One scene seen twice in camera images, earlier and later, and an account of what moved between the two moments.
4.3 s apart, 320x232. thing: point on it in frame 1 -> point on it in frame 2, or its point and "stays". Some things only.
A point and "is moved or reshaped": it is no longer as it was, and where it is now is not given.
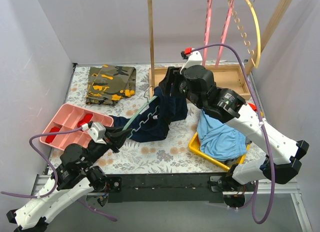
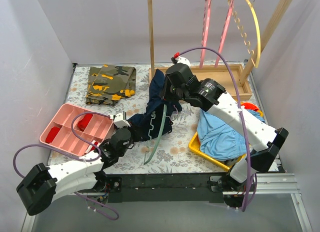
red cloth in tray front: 50,138 stays
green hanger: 148,103 -> 159,133
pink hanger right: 220,50 stays
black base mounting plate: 161,188 stays
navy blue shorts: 153,126 is moved or reshaped
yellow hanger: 244,34 stays
